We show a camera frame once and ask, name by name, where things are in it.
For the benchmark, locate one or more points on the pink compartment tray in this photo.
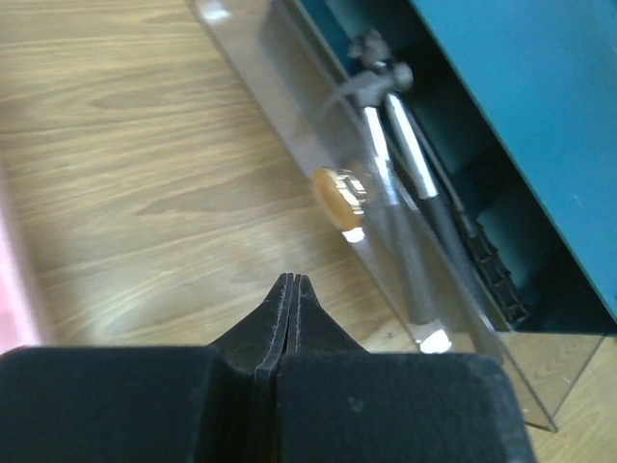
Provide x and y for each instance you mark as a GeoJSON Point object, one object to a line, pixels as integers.
{"type": "Point", "coordinates": [24, 318]}

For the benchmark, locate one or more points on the small claw hammer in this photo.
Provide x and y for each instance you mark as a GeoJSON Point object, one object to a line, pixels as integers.
{"type": "Point", "coordinates": [383, 77]}

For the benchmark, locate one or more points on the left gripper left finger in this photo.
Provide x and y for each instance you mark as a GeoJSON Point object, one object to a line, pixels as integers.
{"type": "Point", "coordinates": [258, 339]}

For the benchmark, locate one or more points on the orange drawer knob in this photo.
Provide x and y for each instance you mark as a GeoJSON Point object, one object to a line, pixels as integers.
{"type": "Point", "coordinates": [341, 195]}

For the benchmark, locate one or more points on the teal drawer cabinet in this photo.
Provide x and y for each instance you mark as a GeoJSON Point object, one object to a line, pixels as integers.
{"type": "Point", "coordinates": [506, 140]}

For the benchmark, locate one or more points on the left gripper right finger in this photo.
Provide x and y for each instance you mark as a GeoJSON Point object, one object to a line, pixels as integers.
{"type": "Point", "coordinates": [302, 325]}

